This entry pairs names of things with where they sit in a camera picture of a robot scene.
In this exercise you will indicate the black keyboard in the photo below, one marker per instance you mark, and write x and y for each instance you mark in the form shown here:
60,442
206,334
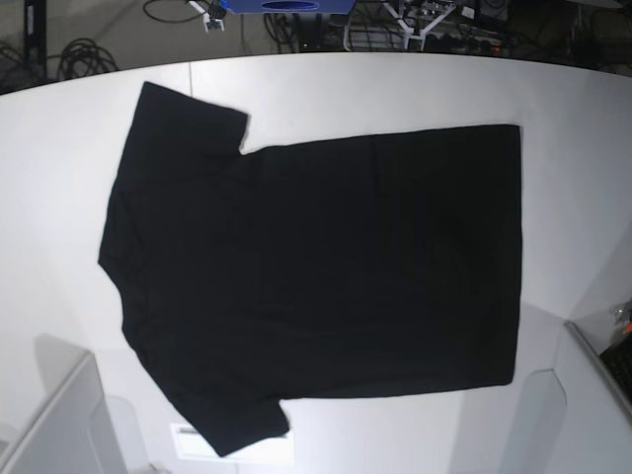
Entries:
618,361

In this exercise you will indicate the blue box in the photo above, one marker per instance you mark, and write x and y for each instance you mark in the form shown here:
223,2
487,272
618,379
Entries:
288,6

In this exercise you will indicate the white metal frame stand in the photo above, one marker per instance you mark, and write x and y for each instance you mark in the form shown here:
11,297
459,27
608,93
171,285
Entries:
416,20

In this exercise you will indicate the black T-shirt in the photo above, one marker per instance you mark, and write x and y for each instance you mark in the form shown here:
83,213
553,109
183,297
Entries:
369,266

